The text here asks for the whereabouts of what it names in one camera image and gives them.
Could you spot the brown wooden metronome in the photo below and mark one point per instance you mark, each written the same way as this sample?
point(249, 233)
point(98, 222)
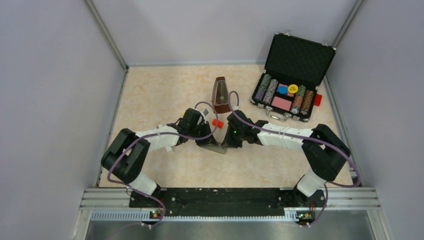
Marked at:
point(220, 96)

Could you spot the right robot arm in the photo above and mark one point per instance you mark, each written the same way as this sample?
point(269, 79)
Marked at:
point(323, 149)

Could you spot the red block behind case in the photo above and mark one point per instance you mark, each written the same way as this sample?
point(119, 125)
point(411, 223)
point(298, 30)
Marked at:
point(318, 100)

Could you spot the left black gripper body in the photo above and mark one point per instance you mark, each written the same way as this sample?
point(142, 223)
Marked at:
point(199, 130)

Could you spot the yellow big blind chip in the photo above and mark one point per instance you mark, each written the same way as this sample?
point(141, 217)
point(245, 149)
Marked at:
point(293, 88)

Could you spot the black poker chip case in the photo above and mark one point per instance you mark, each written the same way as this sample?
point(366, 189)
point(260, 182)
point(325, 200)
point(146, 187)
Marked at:
point(293, 60)

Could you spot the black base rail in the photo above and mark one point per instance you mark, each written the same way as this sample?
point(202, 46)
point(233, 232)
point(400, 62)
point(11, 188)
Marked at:
point(228, 202)

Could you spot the pink card deck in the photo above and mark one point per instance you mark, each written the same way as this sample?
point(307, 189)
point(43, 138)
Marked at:
point(281, 103)

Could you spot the orange red block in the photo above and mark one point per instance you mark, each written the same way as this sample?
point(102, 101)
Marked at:
point(218, 123)

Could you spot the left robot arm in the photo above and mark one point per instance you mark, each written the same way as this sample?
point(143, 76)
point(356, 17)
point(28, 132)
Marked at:
point(126, 155)

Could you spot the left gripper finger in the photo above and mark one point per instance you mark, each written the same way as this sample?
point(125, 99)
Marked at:
point(212, 134)
point(203, 142)

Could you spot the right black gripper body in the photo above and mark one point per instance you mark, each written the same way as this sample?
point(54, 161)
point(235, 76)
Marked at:
point(240, 138)

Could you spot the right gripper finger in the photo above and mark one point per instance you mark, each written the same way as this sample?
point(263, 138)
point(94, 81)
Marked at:
point(230, 133)
point(231, 143)

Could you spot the blue chip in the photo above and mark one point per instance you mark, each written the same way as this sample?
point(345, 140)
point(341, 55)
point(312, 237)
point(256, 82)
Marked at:
point(282, 89)

